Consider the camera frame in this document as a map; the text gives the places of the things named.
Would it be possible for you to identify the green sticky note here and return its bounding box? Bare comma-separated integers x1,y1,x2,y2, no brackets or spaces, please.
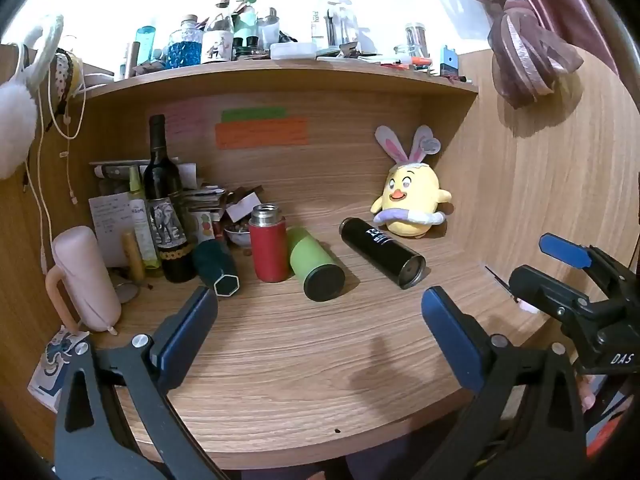
221,106,288,123

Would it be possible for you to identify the yellow chick plush toy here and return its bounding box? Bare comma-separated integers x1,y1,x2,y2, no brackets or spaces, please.
370,125,452,238

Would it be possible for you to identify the pale green spray bottle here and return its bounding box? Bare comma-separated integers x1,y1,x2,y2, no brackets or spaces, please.
231,0,260,50

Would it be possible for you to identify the dark wine bottle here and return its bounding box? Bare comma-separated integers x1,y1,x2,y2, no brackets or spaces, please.
143,114,197,284

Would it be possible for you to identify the white fluffy headband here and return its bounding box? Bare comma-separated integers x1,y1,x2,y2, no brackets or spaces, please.
0,14,65,181

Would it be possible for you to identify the tan wooden cylinder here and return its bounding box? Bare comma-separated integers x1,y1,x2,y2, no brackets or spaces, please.
122,230,146,282

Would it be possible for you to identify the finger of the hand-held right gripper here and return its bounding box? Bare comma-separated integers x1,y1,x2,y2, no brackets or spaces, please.
508,265,591,320
538,233,601,281

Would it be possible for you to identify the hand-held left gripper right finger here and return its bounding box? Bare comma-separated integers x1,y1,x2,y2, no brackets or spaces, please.
421,286,589,480

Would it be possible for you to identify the white handwritten paper note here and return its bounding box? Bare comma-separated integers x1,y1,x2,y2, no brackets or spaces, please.
89,192,135,267

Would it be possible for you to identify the pile of papers and boxes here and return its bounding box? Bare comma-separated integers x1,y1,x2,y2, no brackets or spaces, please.
177,162,266,226

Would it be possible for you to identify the red thermos cup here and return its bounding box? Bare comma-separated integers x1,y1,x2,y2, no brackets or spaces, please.
248,204,290,283

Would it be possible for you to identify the white plastic box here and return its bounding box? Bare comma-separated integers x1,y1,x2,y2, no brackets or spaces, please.
270,42,317,60

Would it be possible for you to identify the dark green hexagonal cup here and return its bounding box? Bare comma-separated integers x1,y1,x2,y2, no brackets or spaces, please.
192,238,241,299

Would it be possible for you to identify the clear plastic jar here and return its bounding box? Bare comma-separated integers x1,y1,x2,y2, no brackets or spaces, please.
325,0,362,52

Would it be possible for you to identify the glass jar with sticks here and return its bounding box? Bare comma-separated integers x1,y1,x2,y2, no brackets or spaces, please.
404,22,430,58

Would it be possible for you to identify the blue patterned packet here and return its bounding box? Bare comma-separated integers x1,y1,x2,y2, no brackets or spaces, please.
27,325,91,413

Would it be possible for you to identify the slim white green-capped bottle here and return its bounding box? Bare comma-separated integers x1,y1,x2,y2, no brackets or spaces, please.
127,166,163,271

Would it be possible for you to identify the dotted paper cup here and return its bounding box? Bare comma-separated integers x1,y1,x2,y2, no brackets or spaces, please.
196,211,217,243

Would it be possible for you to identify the person's right hand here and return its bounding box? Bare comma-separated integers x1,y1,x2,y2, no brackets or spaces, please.
575,376,598,412

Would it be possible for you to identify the black pen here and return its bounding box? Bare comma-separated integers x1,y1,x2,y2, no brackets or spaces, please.
484,266,521,304

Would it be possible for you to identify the teal plastic bottle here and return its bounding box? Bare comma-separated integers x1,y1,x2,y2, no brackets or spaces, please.
135,26,157,67

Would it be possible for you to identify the pink curtain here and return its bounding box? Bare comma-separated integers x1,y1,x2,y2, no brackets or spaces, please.
420,0,621,110

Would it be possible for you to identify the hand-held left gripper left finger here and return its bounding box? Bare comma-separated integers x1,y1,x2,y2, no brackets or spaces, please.
52,285,227,480

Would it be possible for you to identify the black cylindrical cup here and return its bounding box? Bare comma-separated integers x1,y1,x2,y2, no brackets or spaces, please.
339,217,427,290

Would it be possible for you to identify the white earphone cable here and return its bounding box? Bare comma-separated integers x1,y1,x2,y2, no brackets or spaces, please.
19,45,88,276

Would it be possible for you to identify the pink bottle with handle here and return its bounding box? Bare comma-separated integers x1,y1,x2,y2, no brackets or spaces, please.
45,226,123,336

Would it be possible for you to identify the small bowl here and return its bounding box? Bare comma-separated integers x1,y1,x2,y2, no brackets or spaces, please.
223,224,253,249

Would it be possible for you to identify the orange sticky note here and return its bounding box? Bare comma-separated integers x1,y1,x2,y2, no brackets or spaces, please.
215,116,309,150

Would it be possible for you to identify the pink sticky note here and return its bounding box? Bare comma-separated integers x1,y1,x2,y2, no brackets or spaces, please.
161,101,207,138

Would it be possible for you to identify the blue patterned glass bottle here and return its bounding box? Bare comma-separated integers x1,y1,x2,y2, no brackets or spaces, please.
167,14,205,68

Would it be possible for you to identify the light green cup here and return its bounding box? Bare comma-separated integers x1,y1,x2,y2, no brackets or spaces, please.
285,226,346,303

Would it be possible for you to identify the clear labelled glass bottle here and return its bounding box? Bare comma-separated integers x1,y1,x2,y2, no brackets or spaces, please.
201,0,236,64

